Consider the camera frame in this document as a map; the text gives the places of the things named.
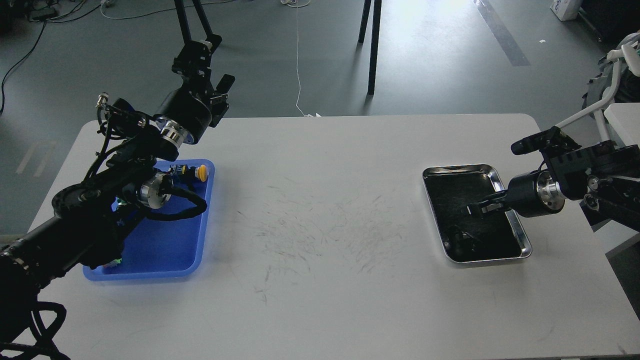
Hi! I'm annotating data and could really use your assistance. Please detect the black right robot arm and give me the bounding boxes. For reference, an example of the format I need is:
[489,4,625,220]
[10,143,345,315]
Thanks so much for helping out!
[461,126,640,231]

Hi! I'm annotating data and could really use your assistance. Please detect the white chair frame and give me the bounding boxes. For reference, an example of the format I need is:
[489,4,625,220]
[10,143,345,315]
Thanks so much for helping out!
[555,30,640,141]

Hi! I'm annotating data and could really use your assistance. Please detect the black tripod legs right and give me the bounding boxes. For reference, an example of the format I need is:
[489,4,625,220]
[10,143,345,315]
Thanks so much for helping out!
[358,0,383,97]

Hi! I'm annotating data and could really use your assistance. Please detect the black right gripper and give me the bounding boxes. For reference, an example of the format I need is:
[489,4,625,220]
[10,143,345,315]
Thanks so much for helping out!
[466,170,566,219]

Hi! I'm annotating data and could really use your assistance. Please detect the black tripod legs left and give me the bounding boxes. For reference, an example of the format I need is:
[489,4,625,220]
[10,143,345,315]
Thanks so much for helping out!
[173,0,218,48]

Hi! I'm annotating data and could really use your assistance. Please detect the yellow push button switch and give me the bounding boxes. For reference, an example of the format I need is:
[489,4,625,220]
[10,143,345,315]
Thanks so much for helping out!
[170,164,209,183]

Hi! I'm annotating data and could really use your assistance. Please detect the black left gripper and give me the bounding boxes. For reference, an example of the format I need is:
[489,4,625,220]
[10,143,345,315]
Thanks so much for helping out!
[154,34,236,147]

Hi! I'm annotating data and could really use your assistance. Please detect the black tripod legs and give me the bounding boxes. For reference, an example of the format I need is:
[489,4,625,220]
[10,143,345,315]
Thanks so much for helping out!
[173,0,218,48]
[358,0,383,97]

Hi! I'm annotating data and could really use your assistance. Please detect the white side table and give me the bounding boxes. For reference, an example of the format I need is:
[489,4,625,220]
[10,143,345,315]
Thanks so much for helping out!
[603,102,640,146]

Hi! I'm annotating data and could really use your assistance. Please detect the white green switch block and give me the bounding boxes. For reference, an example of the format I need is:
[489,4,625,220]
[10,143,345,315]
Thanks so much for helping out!
[102,257,122,269]

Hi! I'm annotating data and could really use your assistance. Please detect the blue plastic tray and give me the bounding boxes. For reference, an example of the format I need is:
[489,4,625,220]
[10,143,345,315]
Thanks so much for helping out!
[82,158,215,281]

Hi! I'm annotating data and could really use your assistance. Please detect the silver metal tray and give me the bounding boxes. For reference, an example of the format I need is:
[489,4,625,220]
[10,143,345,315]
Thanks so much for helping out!
[422,164,533,267]

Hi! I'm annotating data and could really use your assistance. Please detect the white cardboard box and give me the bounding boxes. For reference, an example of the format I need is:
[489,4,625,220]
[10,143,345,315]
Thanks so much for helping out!
[549,0,583,22]

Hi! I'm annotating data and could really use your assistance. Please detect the black floor cable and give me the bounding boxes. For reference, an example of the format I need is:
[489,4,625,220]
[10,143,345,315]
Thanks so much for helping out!
[0,0,101,114]

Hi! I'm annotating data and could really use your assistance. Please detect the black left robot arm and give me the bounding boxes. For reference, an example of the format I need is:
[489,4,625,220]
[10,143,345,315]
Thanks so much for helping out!
[1,33,235,360]

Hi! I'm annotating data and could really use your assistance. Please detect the white floor cable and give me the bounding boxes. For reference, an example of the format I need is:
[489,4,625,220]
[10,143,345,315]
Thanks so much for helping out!
[279,0,321,118]

